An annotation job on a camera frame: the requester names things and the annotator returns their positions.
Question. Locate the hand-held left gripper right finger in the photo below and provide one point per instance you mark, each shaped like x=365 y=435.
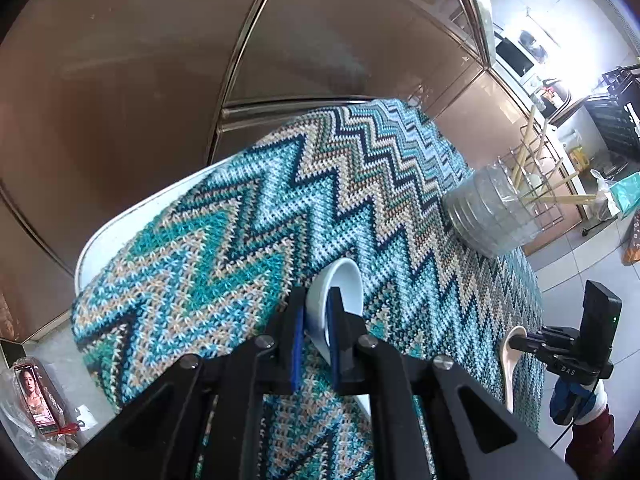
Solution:
x=332 y=340

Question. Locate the clear plastic container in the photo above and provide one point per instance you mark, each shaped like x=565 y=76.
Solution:
x=490 y=215

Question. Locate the beige ceramic spoon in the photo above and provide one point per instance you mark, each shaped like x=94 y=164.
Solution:
x=510 y=375

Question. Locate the yellow bottle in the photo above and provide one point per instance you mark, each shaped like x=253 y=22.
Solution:
x=580 y=157

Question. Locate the zigzag knit table cloth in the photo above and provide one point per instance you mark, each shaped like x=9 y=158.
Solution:
x=280 y=200

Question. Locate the black storage shelf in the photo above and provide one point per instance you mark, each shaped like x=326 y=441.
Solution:
x=615 y=115

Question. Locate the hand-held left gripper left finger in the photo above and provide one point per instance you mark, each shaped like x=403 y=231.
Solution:
x=299 y=340

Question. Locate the printed portrait box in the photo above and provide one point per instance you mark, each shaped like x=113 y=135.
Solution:
x=37 y=400

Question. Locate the crumpled clear plastic bag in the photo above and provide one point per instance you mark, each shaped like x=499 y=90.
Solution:
x=30 y=440

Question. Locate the white microwave oven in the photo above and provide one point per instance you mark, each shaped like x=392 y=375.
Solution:
x=515 y=57

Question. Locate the teal packet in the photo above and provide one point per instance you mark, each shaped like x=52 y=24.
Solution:
x=627 y=195

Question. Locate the light blue ceramic spoon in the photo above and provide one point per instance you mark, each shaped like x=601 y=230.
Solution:
x=345 y=280

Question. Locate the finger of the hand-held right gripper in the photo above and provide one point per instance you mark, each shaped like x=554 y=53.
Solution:
x=535 y=346
x=557 y=334

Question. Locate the person's right hand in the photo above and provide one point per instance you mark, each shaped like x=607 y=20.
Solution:
x=570 y=400

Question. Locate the person's right forearm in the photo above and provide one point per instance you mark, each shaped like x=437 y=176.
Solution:
x=592 y=435

